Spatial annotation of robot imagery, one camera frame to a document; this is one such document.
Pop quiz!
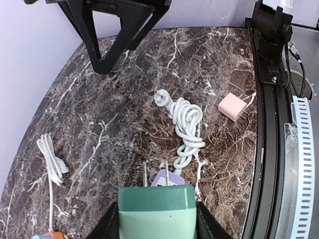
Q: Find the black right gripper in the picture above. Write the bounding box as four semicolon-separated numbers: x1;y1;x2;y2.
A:
23;0;172;75

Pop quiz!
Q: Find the pink charger plug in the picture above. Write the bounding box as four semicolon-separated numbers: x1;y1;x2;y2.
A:
218;93;248;122

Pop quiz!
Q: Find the white coiled cable with plug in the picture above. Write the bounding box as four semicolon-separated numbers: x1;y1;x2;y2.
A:
154;89;206;175

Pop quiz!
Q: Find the blue charger plug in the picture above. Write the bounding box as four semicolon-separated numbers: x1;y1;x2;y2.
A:
31;235;47;239

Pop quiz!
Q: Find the white power strip cable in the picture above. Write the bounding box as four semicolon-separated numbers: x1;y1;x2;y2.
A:
36;133;70;232

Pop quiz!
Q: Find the purple power strip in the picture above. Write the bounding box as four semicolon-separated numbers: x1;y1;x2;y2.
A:
151;169;186;187

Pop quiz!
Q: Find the white slotted cable duct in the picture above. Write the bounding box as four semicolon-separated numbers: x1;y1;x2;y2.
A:
291;96;315;239

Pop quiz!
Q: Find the black front rail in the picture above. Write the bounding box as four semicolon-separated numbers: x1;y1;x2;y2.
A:
242;18;292;239

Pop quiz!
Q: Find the orange power strip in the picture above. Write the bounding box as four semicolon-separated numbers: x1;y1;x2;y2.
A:
41;232;64;239

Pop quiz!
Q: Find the green charger plug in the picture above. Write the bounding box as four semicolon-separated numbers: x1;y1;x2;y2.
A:
118;163;197;239

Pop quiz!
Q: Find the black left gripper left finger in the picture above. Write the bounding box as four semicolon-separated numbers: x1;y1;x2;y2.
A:
86;202;120;239

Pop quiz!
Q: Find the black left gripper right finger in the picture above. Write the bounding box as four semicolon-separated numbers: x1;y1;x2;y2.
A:
196;202;232;239

